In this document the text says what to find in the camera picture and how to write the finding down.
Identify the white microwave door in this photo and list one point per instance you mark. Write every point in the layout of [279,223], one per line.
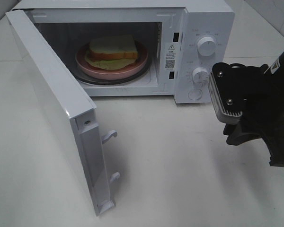
[67,107]

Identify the upper white power knob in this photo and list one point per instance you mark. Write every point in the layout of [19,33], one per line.
[206,45]

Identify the sandwich with lettuce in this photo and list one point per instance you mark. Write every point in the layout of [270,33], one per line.
[111,52]

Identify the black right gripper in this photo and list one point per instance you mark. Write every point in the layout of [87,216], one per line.
[263,113]

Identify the pink round plate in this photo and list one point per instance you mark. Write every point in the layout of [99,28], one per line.
[122,73]

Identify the warning label sticker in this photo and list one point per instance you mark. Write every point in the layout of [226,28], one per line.
[170,55]

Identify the white timer knob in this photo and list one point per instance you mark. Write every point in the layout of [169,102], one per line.
[200,75]

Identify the glass microwave turntable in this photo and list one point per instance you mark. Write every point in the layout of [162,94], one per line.
[83,77]

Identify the white microwave oven body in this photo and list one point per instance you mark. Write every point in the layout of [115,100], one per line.
[67,25]

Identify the round door release button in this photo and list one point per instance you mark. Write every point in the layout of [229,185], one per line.
[195,94]

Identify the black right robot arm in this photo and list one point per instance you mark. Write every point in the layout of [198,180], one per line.
[257,93]

